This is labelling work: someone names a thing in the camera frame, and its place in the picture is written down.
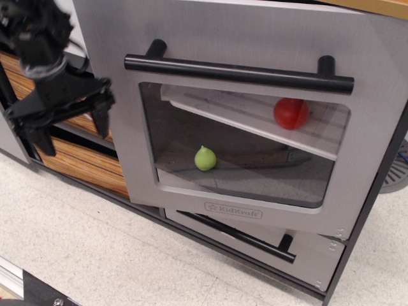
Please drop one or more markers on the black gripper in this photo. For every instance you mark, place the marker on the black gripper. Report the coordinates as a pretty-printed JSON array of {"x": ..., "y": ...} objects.
[{"x": 60, "y": 93}]

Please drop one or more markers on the black oven door handle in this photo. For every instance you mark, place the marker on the black oven door handle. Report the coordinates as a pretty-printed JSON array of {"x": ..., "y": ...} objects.
[{"x": 324, "y": 80}]

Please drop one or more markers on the grey toy oven door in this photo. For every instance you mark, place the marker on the grey toy oven door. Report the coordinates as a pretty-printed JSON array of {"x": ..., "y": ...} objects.
[{"x": 255, "y": 180}]

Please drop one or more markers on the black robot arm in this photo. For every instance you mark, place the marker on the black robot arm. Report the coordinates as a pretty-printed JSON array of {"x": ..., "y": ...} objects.
[{"x": 39, "y": 32}]

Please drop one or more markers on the white oven shelf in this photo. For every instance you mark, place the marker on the white oven shelf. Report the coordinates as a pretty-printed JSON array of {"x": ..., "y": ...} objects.
[{"x": 321, "y": 135}]

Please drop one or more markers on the lower wood-pattern bin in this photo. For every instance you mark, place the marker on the lower wood-pattern bin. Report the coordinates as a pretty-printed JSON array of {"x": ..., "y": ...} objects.
[{"x": 87, "y": 165}]

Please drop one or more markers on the wood-pattern bin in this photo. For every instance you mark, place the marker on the wood-pattern bin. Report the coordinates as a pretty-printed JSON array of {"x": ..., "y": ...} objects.
[
  {"x": 87, "y": 165},
  {"x": 22, "y": 86}
]

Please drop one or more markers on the upper wood-pattern bin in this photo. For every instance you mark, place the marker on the upper wood-pattern bin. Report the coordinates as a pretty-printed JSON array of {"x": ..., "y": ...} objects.
[{"x": 22, "y": 86}]

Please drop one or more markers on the green toy pear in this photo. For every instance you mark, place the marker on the green toy pear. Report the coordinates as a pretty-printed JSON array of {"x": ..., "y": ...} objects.
[{"x": 205, "y": 159}]

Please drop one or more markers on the red toy tomato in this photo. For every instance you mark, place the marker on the red toy tomato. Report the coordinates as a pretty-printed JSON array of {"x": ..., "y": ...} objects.
[{"x": 291, "y": 113}]

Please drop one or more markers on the grey lower drawer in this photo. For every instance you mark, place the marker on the grey lower drawer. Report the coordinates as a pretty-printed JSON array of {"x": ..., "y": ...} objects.
[{"x": 316, "y": 256}]

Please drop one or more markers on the grey round base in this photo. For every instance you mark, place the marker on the grey round base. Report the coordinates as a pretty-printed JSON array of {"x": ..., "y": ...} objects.
[{"x": 396, "y": 179}]

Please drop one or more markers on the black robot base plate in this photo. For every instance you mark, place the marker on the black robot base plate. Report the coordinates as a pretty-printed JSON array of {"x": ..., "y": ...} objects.
[{"x": 30, "y": 290}]

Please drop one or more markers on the black drawer handle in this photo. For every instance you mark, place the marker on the black drawer handle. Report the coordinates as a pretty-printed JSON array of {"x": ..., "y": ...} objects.
[{"x": 280, "y": 251}]

